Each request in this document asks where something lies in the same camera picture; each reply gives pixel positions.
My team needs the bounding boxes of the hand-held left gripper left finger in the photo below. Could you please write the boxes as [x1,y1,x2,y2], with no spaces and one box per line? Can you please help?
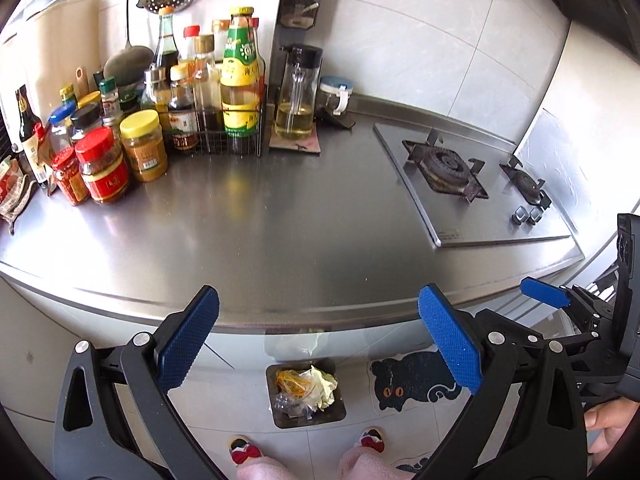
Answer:
[51,284,226,480]

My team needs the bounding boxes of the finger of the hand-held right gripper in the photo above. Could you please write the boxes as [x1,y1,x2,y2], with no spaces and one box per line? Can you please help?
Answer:
[571,339,624,397]
[520,277,619,337]

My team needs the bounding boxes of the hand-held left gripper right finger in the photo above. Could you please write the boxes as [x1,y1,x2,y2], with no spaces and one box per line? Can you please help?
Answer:
[417,283,589,480]

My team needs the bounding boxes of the orange peel shreds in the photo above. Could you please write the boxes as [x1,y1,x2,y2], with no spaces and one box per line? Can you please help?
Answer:
[276,369,315,397]

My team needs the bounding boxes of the clear plastic wrapper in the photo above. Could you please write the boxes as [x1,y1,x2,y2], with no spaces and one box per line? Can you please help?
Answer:
[272,392,315,419]

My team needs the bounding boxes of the pale cabbage leaf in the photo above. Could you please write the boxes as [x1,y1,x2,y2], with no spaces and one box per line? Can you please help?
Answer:
[299,365,341,411]

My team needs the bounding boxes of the square metal trash bin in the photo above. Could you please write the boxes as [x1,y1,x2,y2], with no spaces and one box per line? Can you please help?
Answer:
[265,358,347,429]

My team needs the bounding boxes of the person's right hand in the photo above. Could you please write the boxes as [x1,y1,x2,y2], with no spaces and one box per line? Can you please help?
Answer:
[584,399,640,468]

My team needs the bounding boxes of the black cat shaped mat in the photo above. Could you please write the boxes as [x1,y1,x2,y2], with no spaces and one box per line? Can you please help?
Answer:
[369,350,469,414]

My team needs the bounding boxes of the grey kitchen cabinet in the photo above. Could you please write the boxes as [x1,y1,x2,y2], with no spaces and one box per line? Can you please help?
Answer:
[0,270,621,441]

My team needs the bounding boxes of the small black pan support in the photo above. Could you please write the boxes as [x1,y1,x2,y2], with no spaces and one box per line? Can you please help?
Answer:
[499,155,554,209]

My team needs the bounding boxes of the left slipper with red bow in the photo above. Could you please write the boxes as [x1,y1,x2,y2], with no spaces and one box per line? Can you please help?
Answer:
[229,435,265,467]

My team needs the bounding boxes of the slipper with red bow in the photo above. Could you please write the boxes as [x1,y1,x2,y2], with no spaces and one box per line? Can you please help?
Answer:
[229,435,265,467]
[354,427,387,456]

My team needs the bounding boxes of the right slipper with red bow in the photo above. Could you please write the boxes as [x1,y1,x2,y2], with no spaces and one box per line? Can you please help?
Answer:
[354,427,387,456]

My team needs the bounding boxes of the stainless steel gas hob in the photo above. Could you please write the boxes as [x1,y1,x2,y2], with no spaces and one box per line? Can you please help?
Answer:
[372,122,574,250]

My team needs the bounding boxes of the silver foil splash guard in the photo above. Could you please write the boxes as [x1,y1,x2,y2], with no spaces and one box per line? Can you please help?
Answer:
[514,107,640,223]

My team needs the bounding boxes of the person's right leg pink trousers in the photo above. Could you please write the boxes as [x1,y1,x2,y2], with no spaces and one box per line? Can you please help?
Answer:
[337,447,426,480]

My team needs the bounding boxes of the person's leg pink trousers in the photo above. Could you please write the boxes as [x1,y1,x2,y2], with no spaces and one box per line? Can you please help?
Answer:
[337,447,426,480]
[235,460,293,480]

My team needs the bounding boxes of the person's left leg pink trousers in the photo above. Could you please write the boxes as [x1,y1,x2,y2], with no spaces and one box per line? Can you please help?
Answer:
[235,460,293,480]

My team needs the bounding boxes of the large black pan support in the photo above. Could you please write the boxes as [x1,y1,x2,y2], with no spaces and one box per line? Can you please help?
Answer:
[402,130,489,204]

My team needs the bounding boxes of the large red lid jar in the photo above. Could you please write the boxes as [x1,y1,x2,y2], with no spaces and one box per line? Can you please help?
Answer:
[74,127,132,206]

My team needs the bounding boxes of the yellow lid jar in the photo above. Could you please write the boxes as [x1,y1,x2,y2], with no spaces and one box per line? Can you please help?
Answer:
[119,109,169,184]

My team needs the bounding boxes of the small red chili jar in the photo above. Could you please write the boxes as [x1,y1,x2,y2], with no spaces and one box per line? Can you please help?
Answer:
[51,147,92,207]

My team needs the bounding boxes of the pink coaster cloth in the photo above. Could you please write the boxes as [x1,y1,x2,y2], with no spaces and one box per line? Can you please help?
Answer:
[268,127,322,157]

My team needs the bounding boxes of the checked pot holder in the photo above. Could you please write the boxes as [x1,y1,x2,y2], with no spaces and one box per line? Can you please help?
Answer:
[0,156,39,237]

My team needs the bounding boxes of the small dark sauce bottle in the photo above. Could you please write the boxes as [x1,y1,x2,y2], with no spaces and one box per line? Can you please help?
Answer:
[167,64,201,154]

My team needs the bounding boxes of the black lid jar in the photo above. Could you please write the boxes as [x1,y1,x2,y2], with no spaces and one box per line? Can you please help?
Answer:
[69,104,104,144]

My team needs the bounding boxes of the green lid jar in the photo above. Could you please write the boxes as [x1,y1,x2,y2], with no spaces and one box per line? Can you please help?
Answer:
[118,91,146,117]

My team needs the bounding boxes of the green cap spice bottle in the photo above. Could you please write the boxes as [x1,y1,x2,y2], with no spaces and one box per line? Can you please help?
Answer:
[98,76,124,129]

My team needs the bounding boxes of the glass cruet steel cap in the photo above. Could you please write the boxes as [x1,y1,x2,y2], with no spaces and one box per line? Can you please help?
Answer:
[141,66,169,117]

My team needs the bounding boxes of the dark bottle white label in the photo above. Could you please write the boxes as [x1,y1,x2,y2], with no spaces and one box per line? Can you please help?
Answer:
[13,85,49,187]

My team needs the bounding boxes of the glass oil dispenser black lid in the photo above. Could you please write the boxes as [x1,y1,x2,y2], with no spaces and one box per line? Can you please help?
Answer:
[274,44,324,142]

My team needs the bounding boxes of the clear bottle gold cap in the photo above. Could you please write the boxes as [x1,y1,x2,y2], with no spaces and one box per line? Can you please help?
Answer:
[193,34,222,132]

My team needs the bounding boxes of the green label vinegar bottle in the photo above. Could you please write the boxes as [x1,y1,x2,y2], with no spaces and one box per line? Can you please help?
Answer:
[220,6,266,140]

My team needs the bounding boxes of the glass jar blue lid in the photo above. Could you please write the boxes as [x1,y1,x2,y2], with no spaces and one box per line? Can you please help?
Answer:
[317,76,357,115]

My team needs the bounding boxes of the dark ladle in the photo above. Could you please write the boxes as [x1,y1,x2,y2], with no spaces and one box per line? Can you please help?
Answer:
[103,0,155,87]

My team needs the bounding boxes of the dark soy bottle yellow cap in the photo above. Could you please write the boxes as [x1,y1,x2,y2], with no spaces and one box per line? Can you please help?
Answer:
[152,6,180,82]

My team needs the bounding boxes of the clear bottle red cap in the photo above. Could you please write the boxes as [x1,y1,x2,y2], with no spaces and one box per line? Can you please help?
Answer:
[179,26,202,67]

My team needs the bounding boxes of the beige cutting board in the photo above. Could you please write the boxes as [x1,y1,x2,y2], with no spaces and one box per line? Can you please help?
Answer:
[29,0,102,112]

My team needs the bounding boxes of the wire bottle rack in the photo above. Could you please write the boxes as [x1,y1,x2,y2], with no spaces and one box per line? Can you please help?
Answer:
[191,95,264,159]

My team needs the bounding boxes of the black wall-mounted seasoning box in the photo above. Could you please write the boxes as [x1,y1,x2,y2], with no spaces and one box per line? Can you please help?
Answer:
[281,0,321,29]

